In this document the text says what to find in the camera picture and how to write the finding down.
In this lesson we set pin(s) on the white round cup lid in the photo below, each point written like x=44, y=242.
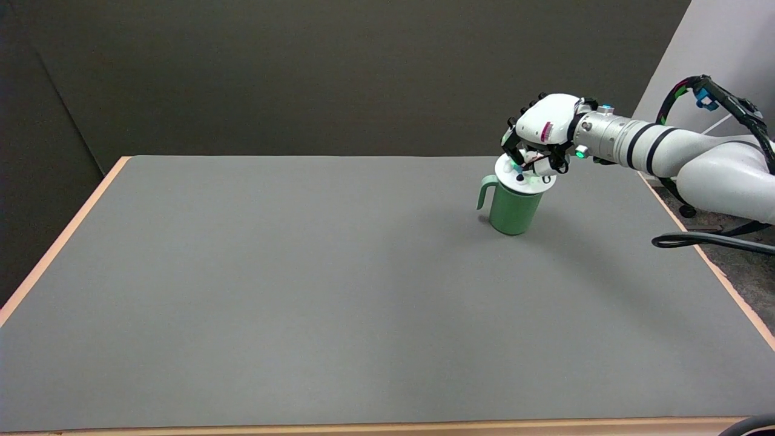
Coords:
x=533, y=181

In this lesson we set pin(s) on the office chair base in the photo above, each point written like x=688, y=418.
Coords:
x=687, y=211

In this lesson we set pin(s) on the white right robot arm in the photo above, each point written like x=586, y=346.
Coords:
x=684, y=157

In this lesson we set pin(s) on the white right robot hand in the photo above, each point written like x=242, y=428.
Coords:
x=542, y=124

